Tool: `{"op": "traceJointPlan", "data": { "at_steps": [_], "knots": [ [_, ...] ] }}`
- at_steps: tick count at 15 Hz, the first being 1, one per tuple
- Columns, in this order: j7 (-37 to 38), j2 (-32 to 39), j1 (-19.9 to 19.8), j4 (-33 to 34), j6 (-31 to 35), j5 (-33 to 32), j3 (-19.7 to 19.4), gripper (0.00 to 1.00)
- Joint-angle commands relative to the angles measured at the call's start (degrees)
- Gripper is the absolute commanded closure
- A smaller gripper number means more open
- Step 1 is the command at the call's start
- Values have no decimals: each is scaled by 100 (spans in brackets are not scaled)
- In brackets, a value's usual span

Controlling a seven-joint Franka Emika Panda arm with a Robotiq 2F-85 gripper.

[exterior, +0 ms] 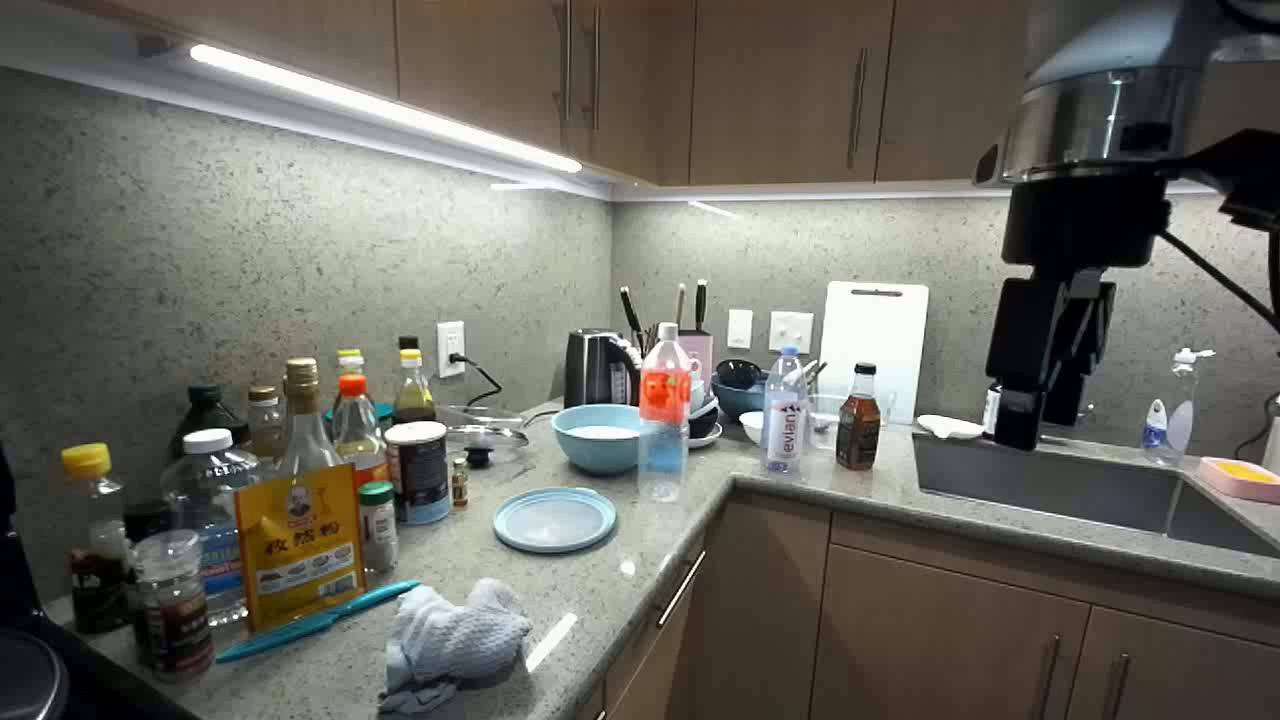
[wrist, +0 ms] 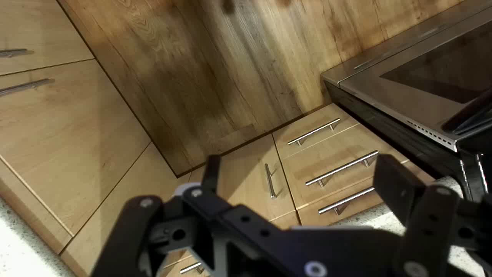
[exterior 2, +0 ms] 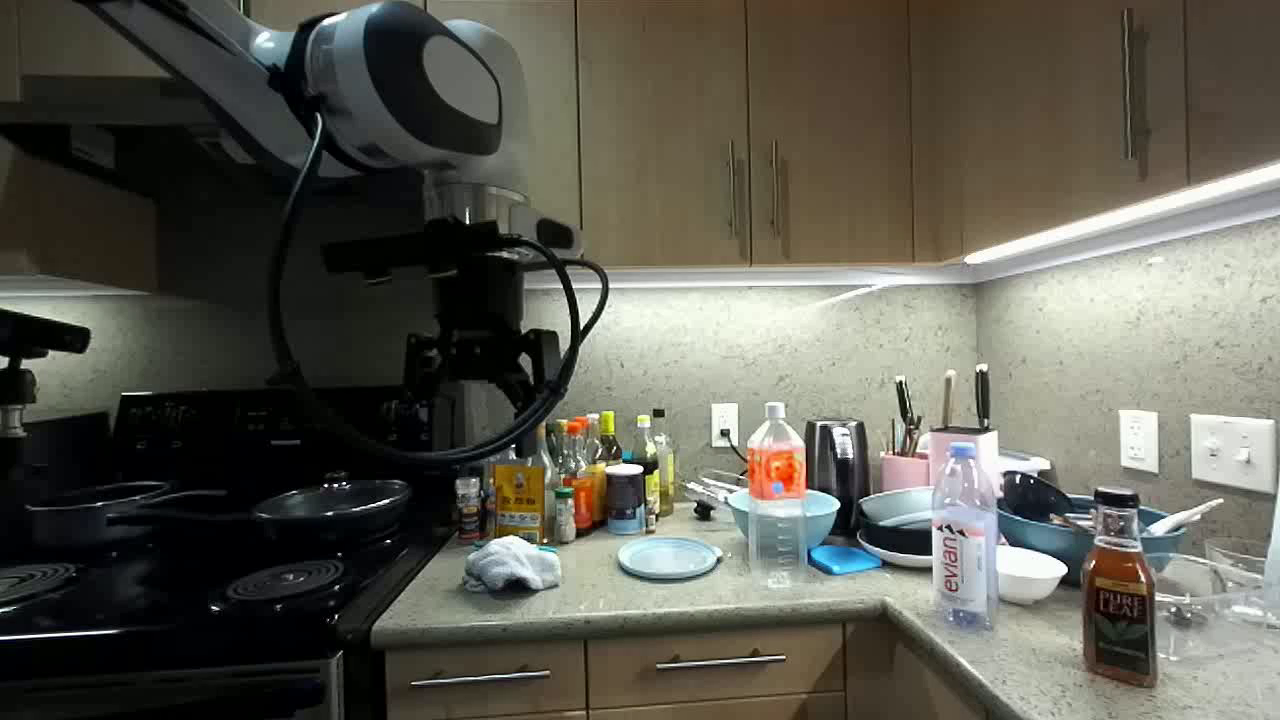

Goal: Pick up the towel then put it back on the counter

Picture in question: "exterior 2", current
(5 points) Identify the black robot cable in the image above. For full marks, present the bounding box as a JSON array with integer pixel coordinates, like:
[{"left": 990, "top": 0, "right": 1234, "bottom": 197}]
[{"left": 268, "top": 113, "right": 610, "bottom": 472}]

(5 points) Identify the clear water bottle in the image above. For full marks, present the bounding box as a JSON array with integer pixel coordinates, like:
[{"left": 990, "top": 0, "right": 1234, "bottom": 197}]
[{"left": 932, "top": 446, "right": 1000, "bottom": 627}]

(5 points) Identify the orange soda bottle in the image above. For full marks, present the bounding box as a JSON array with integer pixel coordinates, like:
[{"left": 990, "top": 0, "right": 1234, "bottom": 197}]
[{"left": 747, "top": 401, "right": 808, "bottom": 590}]

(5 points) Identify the black coffee grinder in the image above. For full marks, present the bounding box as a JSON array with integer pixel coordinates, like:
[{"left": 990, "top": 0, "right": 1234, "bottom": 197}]
[{"left": 802, "top": 418, "right": 868, "bottom": 538}]

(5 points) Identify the black frying pan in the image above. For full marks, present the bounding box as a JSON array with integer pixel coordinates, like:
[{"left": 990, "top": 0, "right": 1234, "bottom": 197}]
[{"left": 251, "top": 480, "right": 411, "bottom": 540}]

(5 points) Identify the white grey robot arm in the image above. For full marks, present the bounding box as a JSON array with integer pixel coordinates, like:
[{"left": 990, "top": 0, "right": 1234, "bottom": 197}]
[{"left": 76, "top": 0, "right": 589, "bottom": 458}]

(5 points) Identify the brown sauce bottle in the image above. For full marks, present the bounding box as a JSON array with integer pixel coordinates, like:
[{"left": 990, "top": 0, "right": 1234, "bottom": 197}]
[{"left": 1080, "top": 490, "right": 1154, "bottom": 690}]

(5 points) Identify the white light switch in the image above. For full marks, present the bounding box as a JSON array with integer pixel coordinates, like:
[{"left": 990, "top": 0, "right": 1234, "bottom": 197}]
[{"left": 1115, "top": 410, "right": 1158, "bottom": 472}]

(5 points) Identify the white small bowl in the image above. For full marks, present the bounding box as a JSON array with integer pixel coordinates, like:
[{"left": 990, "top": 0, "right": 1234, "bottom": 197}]
[{"left": 995, "top": 550, "right": 1067, "bottom": 606}]

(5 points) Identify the light blue bowl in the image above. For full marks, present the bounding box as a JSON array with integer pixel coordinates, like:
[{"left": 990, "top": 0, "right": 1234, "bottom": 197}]
[{"left": 726, "top": 490, "right": 841, "bottom": 550}]

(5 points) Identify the white lidded jar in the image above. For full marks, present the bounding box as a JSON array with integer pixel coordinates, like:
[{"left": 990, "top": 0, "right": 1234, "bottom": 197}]
[{"left": 604, "top": 465, "right": 645, "bottom": 538}]

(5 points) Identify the white wall outlet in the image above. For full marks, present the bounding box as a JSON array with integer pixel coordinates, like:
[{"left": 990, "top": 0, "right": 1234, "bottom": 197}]
[{"left": 707, "top": 405, "right": 741, "bottom": 448}]

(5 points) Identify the black stove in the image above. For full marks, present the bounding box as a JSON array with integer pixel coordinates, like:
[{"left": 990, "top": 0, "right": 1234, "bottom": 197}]
[{"left": 0, "top": 387, "right": 447, "bottom": 720}]

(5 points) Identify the white knife block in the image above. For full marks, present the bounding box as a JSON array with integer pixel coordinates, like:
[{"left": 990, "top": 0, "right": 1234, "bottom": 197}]
[{"left": 927, "top": 430, "right": 1004, "bottom": 496}]

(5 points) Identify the dark blue bowl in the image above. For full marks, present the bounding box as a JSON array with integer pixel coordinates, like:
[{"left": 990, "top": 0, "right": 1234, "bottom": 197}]
[{"left": 1000, "top": 496, "right": 1185, "bottom": 586}]

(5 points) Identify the white towel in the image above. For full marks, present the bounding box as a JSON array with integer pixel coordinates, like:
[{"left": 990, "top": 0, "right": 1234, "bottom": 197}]
[{"left": 464, "top": 538, "right": 564, "bottom": 598}]

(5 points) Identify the yellow seasoning packet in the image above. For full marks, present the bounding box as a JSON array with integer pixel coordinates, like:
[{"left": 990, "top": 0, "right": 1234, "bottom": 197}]
[{"left": 490, "top": 461, "right": 545, "bottom": 540}]

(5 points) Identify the light blue plate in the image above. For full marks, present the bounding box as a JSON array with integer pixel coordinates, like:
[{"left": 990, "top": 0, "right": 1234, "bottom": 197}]
[{"left": 614, "top": 538, "right": 722, "bottom": 586}]

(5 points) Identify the blue sponge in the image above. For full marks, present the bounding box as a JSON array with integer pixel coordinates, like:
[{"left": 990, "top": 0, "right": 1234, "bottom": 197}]
[{"left": 808, "top": 540, "right": 879, "bottom": 576}]

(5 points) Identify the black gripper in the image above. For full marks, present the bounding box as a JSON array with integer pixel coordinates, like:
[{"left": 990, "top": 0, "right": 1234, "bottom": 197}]
[{"left": 318, "top": 222, "right": 574, "bottom": 448}]

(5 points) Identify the pink utensil cup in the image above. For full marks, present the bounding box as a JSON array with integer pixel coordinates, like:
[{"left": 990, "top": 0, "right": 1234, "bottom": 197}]
[{"left": 879, "top": 451, "right": 932, "bottom": 492}]

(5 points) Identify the white double switch plate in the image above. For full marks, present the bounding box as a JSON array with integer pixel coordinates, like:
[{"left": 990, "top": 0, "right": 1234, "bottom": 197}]
[{"left": 1189, "top": 413, "right": 1275, "bottom": 492}]

